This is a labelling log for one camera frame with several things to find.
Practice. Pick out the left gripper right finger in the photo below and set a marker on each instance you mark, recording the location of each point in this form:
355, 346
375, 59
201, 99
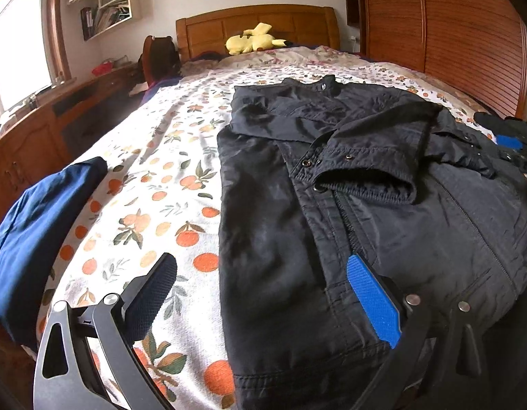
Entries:
456, 376

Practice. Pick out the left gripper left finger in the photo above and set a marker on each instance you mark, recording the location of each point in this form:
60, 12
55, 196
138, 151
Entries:
66, 376

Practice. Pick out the black jacket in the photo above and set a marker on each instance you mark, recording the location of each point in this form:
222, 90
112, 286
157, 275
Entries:
315, 173

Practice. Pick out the black garment at right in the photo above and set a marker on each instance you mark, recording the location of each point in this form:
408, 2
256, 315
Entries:
509, 126

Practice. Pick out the blue folded garment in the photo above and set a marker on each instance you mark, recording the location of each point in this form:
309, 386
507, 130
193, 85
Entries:
31, 235

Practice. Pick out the wooden louvred wardrobe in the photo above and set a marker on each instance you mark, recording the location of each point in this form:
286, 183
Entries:
478, 47

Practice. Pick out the orange-print white bedsheet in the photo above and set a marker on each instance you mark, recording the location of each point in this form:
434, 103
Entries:
162, 194

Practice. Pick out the floral beige quilt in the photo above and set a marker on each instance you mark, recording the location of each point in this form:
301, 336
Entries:
290, 56

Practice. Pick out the wooden desk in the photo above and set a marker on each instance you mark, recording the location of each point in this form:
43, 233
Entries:
52, 136

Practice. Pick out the yellow plush toy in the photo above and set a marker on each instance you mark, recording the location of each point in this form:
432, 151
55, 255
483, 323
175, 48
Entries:
254, 40

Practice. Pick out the red bowl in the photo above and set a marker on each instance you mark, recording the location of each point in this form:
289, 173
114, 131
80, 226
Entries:
102, 69

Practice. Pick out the window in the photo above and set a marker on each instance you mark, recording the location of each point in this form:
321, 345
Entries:
32, 59

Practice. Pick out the dark chair with bag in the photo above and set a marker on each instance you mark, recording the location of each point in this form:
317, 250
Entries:
159, 59

